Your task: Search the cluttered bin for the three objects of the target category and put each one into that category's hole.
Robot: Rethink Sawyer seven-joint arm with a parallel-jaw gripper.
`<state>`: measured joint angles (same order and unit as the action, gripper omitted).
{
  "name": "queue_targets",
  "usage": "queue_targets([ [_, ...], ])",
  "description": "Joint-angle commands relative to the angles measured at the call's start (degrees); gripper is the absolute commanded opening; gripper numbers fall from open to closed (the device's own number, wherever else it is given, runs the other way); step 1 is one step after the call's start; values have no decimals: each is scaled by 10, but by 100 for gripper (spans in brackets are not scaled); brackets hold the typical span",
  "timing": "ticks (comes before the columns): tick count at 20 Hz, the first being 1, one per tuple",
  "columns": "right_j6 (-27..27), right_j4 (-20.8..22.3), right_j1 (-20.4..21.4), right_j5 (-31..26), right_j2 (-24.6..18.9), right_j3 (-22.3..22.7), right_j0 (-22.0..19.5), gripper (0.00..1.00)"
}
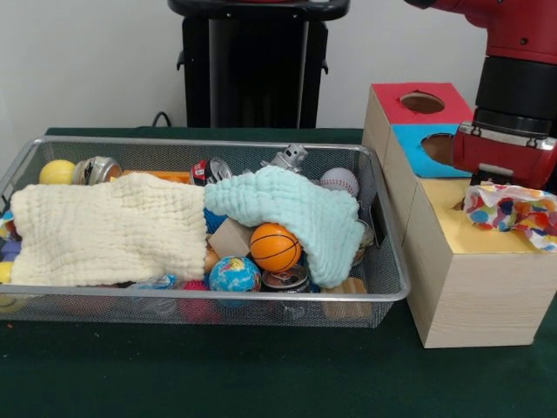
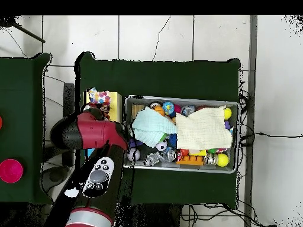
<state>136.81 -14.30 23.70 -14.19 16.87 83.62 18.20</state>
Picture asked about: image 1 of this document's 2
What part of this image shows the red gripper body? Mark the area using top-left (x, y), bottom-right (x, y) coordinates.
top-left (452, 122), bottom-right (557, 189)

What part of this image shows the multicoloured patterned cloth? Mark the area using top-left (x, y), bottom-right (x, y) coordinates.
top-left (463, 181), bottom-right (557, 253)

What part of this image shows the wooden box with three holes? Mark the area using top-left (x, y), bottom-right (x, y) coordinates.
top-left (363, 83), bottom-right (557, 349)

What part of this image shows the shallow clear mesh bin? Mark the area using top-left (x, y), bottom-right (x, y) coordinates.
top-left (0, 135), bottom-right (410, 329)

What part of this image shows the white baseball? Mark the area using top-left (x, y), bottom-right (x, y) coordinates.
top-left (319, 167), bottom-right (359, 199)

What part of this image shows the mint waffle cloth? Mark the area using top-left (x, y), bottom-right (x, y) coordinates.
top-left (203, 165), bottom-right (365, 287)

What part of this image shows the grey toy robot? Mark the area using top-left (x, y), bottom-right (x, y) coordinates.
top-left (261, 144), bottom-right (308, 175)

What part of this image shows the orange toy basketball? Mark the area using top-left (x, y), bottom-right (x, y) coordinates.
top-left (249, 223), bottom-right (303, 273)

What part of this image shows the plain wooden block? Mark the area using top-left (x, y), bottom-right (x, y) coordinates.
top-left (206, 218), bottom-right (253, 260)

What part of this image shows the blue globe ball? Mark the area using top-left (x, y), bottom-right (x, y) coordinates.
top-left (208, 255), bottom-right (261, 293)

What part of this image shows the crushed silver drink can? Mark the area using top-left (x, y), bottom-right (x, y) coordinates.
top-left (72, 156), bottom-right (123, 187)

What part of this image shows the cream waffle cloth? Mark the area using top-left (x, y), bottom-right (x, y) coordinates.
top-left (9, 172), bottom-right (210, 288)

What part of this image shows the yellow ball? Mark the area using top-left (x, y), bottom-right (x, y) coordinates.
top-left (38, 159), bottom-right (77, 185)

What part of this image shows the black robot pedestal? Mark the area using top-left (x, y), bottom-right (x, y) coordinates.
top-left (168, 0), bottom-right (349, 130)

